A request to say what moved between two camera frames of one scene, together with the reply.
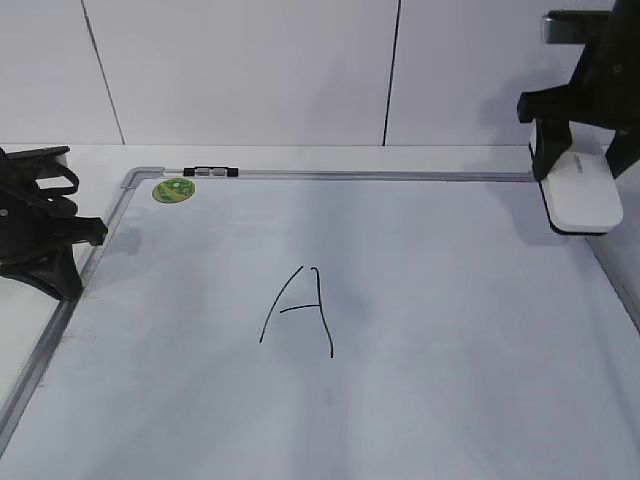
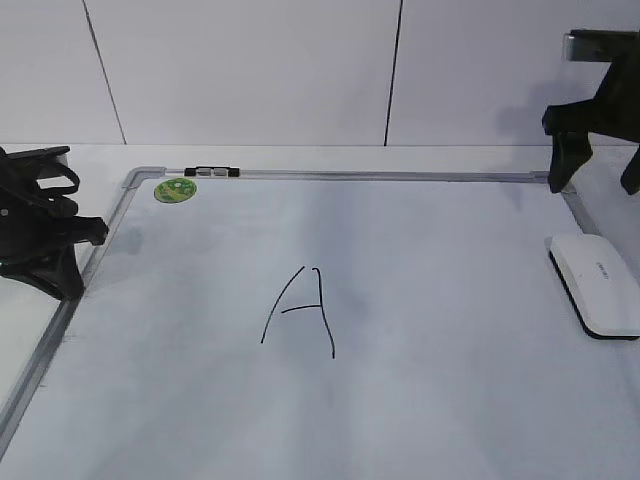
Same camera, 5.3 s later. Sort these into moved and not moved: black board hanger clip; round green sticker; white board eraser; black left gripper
Moved: white board eraser
Not moved: black left gripper; round green sticker; black board hanger clip
